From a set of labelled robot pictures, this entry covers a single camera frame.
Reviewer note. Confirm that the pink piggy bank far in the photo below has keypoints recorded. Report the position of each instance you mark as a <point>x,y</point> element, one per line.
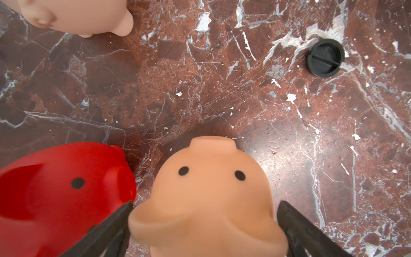
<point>82,17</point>

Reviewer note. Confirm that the red piggy bank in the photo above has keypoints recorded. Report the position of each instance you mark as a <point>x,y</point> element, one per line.
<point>51,199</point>

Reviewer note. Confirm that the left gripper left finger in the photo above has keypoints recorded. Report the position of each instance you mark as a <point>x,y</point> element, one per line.
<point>109,239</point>

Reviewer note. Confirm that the black plug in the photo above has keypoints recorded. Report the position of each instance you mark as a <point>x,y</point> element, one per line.
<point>325,58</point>

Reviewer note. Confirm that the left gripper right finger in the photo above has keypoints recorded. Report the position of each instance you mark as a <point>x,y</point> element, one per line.
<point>304,238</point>

